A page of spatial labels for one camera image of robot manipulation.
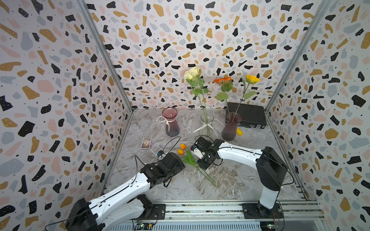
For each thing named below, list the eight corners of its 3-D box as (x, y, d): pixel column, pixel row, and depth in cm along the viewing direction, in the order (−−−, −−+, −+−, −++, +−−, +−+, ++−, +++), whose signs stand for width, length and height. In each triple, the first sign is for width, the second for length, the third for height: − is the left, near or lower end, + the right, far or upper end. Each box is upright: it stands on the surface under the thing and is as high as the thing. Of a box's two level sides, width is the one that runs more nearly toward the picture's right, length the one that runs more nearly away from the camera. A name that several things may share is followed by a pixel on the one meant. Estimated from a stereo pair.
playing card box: (141, 148, 100) (140, 146, 98) (143, 139, 105) (142, 137, 103) (149, 148, 100) (149, 146, 98) (152, 139, 105) (151, 137, 103)
